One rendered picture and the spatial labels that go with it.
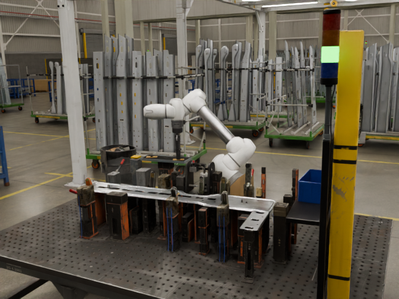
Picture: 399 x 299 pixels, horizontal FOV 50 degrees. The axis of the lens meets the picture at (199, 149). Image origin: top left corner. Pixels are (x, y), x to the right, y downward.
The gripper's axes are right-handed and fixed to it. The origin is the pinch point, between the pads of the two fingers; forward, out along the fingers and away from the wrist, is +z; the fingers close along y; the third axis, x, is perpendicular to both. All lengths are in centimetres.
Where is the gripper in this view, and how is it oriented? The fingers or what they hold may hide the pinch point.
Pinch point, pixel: (178, 154)
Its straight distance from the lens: 316.9
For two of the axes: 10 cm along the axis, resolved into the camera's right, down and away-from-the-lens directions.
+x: 10.0, -0.1, -0.7
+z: 0.2, 9.8, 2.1
